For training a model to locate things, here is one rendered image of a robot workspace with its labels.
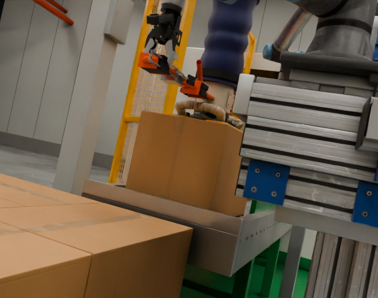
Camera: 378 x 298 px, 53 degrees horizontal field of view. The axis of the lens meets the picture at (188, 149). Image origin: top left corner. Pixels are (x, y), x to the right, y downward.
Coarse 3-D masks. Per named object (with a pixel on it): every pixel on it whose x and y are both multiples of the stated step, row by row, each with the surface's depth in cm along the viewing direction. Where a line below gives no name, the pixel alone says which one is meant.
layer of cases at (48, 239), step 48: (0, 192) 129; (48, 192) 149; (0, 240) 78; (48, 240) 85; (96, 240) 93; (144, 240) 103; (0, 288) 60; (48, 288) 70; (96, 288) 85; (144, 288) 108
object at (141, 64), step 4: (140, 56) 128; (144, 56) 127; (152, 56) 126; (156, 56) 125; (140, 60) 127; (140, 64) 127; (144, 64) 127; (148, 64) 126; (152, 64) 125; (144, 68) 128; (148, 68) 127; (152, 68) 126; (156, 68) 125; (148, 72) 135; (152, 72) 132; (156, 72) 131; (160, 72) 129
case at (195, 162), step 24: (144, 120) 165; (168, 120) 160; (192, 120) 156; (144, 144) 163; (168, 144) 159; (192, 144) 155; (216, 144) 151; (240, 144) 172; (144, 168) 162; (168, 168) 158; (192, 168) 154; (216, 168) 150; (144, 192) 161; (168, 192) 157; (192, 192) 153; (216, 192) 152
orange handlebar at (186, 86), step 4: (148, 56) 125; (144, 60) 125; (156, 60) 125; (172, 72) 135; (184, 80) 145; (184, 84) 149; (188, 84) 149; (192, 88) 155; (196, 88) 156; (208, 96) 170; (212, 96) 174; (212, 100) 176; (232, 104) 184
